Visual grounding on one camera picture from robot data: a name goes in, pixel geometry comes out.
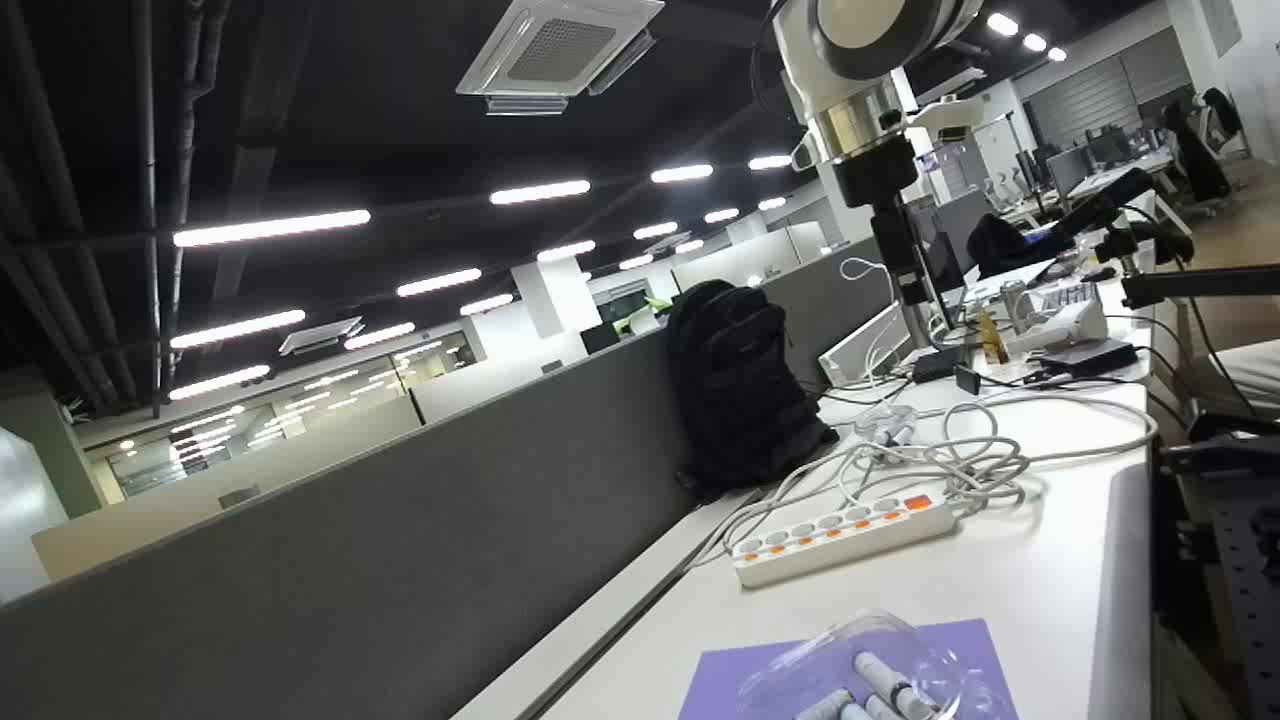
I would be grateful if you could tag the gripper body with white flange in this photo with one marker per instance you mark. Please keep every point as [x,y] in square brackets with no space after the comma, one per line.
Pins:
[878,170]

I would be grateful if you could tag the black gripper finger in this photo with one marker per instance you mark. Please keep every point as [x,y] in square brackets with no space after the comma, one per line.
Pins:
[917,252]
[898,252]

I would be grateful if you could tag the white power strip orange switches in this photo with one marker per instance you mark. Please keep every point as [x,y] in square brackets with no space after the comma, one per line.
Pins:
[841,543]

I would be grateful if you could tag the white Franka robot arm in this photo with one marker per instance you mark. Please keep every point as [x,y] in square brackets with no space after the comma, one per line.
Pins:
[806,64]

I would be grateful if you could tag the grey desk partition panel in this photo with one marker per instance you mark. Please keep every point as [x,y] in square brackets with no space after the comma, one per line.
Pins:
[403,561]
[827,304]

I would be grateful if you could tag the small yellow bottle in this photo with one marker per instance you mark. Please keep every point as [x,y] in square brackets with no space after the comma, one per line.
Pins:
[989,332]

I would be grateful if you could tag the black computer monitor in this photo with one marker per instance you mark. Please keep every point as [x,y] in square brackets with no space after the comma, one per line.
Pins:
[945,361]

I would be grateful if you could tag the white desktop device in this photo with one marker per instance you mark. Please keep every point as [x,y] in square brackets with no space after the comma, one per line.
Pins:
[1052,315]

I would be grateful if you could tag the white charger plug bundle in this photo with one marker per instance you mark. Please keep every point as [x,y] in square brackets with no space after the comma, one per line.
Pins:
[887,424]

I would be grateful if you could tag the ceiling tube light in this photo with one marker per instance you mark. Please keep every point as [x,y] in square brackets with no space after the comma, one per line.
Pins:
[682,174]
[566,250]
[383,338]
[239,328]
[438,283]
[273,227]
[543,193]
[218,381]

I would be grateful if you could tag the black backpack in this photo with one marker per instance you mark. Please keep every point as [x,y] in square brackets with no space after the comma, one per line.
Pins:
[741,385]

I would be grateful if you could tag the black clamp head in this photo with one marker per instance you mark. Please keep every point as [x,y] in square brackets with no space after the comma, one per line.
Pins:
[1120,215]

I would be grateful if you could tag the ceiling air conditioner unit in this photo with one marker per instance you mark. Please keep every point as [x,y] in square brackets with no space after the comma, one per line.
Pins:
[560,48]

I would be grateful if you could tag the clear plastic container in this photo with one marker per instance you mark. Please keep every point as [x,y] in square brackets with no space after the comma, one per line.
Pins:
[866,666]

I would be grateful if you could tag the white marker pen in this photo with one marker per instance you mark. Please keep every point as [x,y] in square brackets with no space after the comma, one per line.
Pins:
[887,683]
[827,705]

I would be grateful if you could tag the purple mat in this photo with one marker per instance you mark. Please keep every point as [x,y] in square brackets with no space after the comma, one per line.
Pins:
[726,683]

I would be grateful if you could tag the black perforated board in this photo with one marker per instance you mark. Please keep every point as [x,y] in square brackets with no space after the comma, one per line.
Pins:
[1254,603]

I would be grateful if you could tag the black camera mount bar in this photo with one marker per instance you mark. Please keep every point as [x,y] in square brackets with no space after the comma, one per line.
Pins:
[1203,283]

